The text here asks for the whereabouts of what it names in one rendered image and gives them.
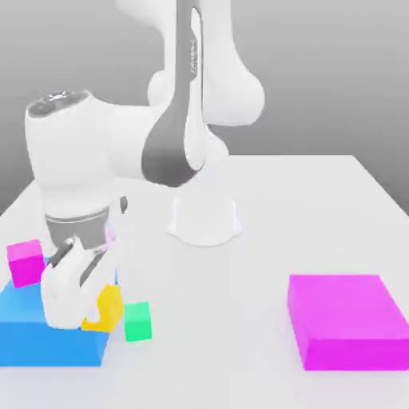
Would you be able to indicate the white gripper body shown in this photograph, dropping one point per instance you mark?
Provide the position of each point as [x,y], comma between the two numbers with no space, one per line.
[62,297]

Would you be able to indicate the small yellow cube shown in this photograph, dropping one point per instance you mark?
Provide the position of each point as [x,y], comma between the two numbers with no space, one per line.
[110,303]

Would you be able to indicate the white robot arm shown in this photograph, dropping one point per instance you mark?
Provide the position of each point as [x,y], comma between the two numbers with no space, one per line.
[80,153]

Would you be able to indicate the small magenta cube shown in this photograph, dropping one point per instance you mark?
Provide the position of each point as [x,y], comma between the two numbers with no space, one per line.
[25,263]

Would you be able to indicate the small green cube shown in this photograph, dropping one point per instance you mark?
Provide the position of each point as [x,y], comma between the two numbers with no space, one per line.
[137,321]

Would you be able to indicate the large blue box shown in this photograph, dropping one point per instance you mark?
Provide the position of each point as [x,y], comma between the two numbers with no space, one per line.
[38,345]

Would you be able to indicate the large magenta box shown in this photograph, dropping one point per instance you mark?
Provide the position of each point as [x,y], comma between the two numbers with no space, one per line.
[345,316]

